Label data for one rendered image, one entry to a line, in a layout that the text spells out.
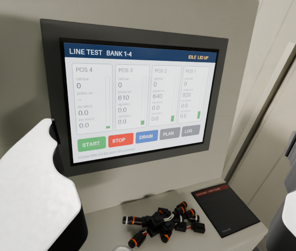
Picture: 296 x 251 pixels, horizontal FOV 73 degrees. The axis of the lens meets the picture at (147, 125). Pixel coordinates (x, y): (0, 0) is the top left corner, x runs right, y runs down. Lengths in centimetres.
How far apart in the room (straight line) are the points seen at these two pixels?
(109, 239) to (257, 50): 141
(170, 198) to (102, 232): 23
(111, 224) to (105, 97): 34
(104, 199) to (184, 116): 33
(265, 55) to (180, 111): 106
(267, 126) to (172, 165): 99
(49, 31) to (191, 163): 54
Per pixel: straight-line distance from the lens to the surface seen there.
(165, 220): 61
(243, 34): 70
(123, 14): 49
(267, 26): 160
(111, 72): 48
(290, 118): 145
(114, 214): 63
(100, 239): 60
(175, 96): 56
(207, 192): 75
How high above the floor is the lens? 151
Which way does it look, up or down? 33 degrees down
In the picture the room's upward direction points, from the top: 11 degrees clockwise
